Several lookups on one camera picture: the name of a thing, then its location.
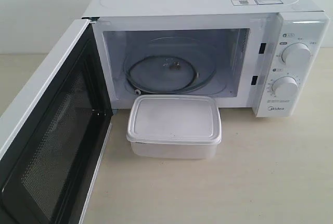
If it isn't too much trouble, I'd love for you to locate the white microwave door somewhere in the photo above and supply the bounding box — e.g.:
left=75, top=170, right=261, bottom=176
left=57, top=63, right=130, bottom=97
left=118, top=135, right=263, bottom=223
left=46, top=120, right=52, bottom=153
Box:
left=1, top=19, right=112, bottom=223

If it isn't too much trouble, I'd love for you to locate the lower white timer knob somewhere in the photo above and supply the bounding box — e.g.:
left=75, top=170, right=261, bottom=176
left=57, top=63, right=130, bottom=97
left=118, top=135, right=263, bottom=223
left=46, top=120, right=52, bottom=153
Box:
left=272, top=76, right=298, bottom=99

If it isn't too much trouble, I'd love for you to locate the white microwave oven body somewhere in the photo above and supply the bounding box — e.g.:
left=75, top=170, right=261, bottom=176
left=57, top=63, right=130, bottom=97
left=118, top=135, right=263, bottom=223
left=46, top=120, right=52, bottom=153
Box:
left=83, top=0, right=329, bottom=117

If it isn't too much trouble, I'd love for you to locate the black turntable roller ring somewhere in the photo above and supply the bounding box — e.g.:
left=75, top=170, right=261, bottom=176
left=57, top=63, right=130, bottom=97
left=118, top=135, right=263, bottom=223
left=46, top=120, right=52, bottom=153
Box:
left=128, top=56, right=200, bottom=95

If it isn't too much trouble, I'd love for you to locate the white plastic lidded container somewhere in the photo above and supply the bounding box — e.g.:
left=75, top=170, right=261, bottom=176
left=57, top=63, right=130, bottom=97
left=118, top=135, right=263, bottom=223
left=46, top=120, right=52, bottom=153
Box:
left=126, top=95, right=222, bottom=159

